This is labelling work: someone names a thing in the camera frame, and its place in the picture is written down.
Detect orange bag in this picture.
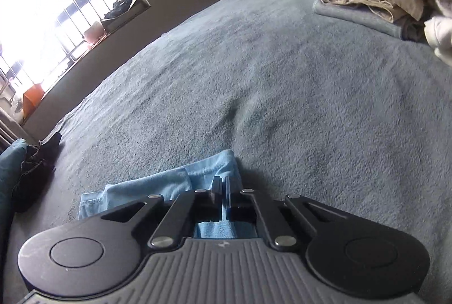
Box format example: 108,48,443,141
23,83,45,114

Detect barred window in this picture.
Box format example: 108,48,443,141
0,0,151,107

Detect open cardboard box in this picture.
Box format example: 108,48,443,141
100,0,149,33

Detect pair of black shoes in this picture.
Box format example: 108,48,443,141
105,0,137,19

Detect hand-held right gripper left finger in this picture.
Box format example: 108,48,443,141
100,176,224,250

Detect grey-blue bed blanket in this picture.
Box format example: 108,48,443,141
0,0,452,304

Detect light blue shirt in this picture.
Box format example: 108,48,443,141
78,149,245,240

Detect black clothes pile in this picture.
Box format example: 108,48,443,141
12,131,63,213

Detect teal pillow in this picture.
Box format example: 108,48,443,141
0,138,29,245

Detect folded grey-blue cloth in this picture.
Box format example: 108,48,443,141
312,0,425,42

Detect folded beige pants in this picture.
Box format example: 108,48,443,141
310,0,425,23

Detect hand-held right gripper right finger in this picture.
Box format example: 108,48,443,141
225,176,349,250

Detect pink pot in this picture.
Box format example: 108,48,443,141
82,21,107,44

